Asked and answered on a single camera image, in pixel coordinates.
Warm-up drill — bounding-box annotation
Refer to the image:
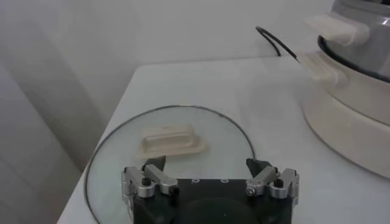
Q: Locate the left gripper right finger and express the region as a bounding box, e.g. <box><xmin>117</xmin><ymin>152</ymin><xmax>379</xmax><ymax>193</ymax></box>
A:
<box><xmin>246</xmin><ymin>158</ymin><xmax>300</xmax><ymax>199</ymax></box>

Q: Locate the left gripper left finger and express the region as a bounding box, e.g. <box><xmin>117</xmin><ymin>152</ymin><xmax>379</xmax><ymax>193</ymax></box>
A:
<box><xmin>121</xmin><ymin>155</ymin><xmax>179</xmax><ymax>198</ymax></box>

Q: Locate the glass lid with cream handle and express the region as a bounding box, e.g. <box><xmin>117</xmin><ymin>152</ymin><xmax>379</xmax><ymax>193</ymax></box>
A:
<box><xmin>83</xmin><ymin>105</ymin><xmax>256</xmax><ymax>224</ymax></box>

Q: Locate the cream electric cooker base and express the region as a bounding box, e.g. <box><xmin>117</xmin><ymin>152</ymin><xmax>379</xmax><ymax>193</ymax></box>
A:
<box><xmin>300</xmin><ymin>51</ymin><xmax>390</xmax><ymax>179</ymax></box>

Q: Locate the black cooker power cord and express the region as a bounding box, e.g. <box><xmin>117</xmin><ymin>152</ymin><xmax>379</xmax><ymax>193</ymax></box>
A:
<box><xmin>255</xmin><ymin>26</ymin><xmax>301</xmax><ymax>64</ymax></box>

